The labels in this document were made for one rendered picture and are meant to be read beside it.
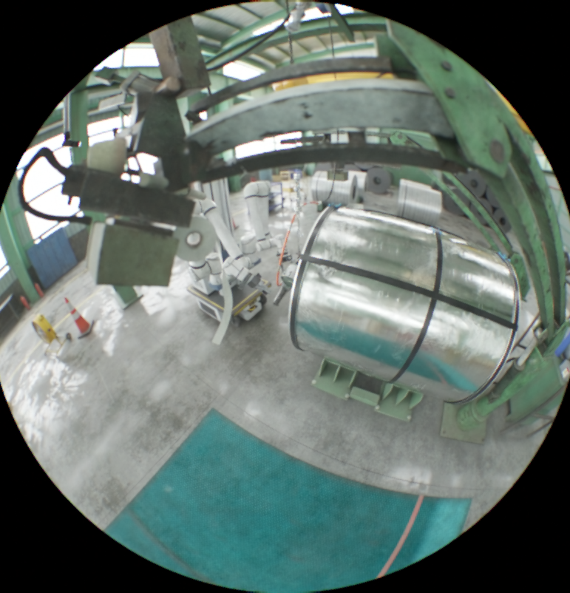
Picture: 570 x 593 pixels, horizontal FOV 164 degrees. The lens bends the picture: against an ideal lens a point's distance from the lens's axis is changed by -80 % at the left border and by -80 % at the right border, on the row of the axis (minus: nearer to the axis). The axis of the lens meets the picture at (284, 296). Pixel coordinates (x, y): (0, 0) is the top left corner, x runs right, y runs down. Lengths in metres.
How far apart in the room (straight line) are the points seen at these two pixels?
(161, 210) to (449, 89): 0.61
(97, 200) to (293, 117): 0.41
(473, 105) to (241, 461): 1.97
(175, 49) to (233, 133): 0.34
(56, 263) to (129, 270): 9.47
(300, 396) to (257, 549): 1.40
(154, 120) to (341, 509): 2.10
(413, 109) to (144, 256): 0.56
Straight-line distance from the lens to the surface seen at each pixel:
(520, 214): 0.57
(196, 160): 0.53
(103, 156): 0.53
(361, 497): 1.75
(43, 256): 9.88
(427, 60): 0.42
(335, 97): 0.40
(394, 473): 1.84
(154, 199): 0.50
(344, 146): 0.45
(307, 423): 1.73
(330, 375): 1.89
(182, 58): 0.66
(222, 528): 1.82
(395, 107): 0.40
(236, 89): 0.59
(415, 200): 6.09
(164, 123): 0.61
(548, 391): 2.49
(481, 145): 0.43
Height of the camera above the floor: 1.67
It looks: 39 degrees down
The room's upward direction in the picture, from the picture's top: 3 degrees counter-clockwise
